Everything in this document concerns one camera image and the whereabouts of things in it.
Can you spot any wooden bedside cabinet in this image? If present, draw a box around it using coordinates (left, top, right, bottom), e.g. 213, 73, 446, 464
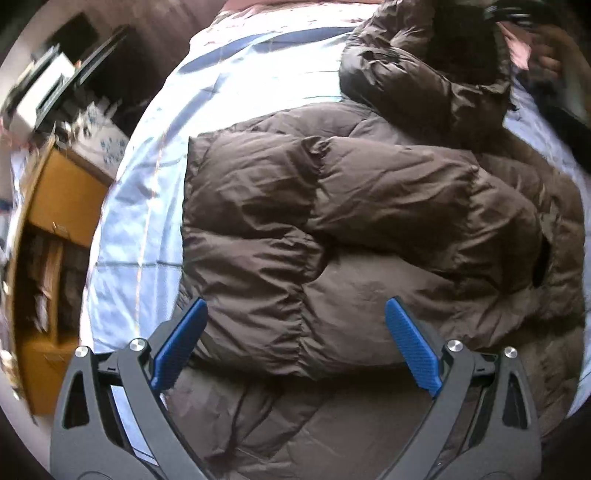
2, 137, 111, 416

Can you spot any light blue plaid bedsheet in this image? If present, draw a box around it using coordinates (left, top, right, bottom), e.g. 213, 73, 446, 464
79, 2, 591, 467

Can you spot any brown puffer jacket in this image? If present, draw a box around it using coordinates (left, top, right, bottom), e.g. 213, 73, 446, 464
163, 0, 588, 480

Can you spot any black monitor screen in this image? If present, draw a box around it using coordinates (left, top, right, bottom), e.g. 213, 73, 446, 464
35, 25, 137, 132

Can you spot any white printer box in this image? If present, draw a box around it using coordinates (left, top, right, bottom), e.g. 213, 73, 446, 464
9, 53, 75, 138

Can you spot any person's right hand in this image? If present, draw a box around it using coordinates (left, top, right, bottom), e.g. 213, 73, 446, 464
498, 22, 566, 81

